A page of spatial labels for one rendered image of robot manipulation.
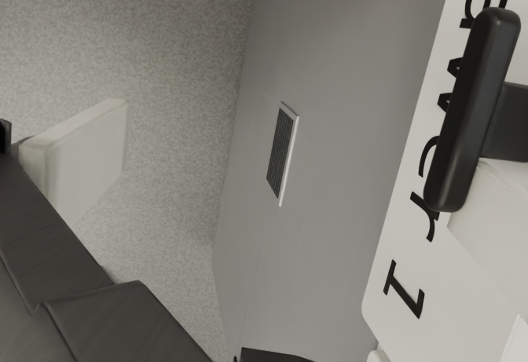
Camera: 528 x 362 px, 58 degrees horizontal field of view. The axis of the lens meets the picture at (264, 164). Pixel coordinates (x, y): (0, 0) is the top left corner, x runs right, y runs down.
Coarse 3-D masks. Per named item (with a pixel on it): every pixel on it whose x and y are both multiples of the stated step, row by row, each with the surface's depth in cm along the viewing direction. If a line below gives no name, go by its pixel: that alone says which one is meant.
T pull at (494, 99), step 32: (480, 32) 16; (512, 32) 16; (480, 64) 16; (480, 96) 16; (512, 96) 17; (448, 128) 17; (480, 128) 17; (512, 128) 17; (448, 160) 17; (512, 160) 18; (448, 192) 17
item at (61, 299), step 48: (0, 144) 11; (0, 192) 9; (0, 240) 7; (48, 240) 8; (0, 288) 7; (48, 288) 7; (96, 288) 7; (144, 288) 6; (0, 336) 7; (48, 336) 5; (96, 336) 5; (144, 336) 5
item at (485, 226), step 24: (480, 168) 17; (480, 192) 17; (504, 192) 15; (456, 216) 18; (480, 216) 17; (504, 216) 15; (480, 240) 16; (504, 240) 15; (480, 264) 16; (504, 264) 15; (504, 288) 14
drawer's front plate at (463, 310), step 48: (480, 0) 22; (432, 48) 25; (432, 96) 25; (384, 240) 28; (432, 240) 23; (432, 288) 23; (480, 288) 20; (384, 336) 27; (432, 336) 23; (480, 336) 20
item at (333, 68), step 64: (256, 0) 91; (320, 0) 54; (384, 0) 39; (256, 64) 85; (320, 64) 52; (384, 64) 37; (256, 128) 79; (320, 128) 50; (384, 128) 36; (256, 192) 74; (320, 192) 48; (384, 192) 35; (256, 256) 70; (320, 256) 46; (256, 320) 66; (320, 320) 44
